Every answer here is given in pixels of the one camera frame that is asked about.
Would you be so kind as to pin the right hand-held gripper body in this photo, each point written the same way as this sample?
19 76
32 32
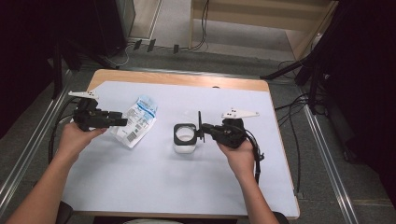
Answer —
232 135

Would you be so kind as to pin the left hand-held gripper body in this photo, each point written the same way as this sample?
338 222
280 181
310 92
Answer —
90 116

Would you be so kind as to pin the blue and white refill pouch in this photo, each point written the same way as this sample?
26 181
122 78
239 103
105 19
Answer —
138 121

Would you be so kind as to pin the person's right hand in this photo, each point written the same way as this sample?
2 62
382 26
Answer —
239 158

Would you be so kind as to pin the person's left hand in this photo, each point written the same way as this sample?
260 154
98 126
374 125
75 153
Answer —
76 140

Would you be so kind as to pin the white table mat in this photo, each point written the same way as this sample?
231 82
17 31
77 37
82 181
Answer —
174 180

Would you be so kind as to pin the black metal stand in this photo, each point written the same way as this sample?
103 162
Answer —
60 62
308 67

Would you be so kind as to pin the black tape strip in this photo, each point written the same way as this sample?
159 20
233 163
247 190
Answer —
176 48
151 45
137 44

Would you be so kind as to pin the dark grey cabinet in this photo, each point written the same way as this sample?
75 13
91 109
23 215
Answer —
120 21

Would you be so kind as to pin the person's light trousers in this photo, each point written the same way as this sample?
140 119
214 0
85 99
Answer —
152 222

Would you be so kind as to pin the light wooden shelf unit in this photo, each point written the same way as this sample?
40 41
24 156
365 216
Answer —
249 18

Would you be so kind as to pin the metal floor rail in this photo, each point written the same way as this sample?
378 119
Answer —
28 146
330 161

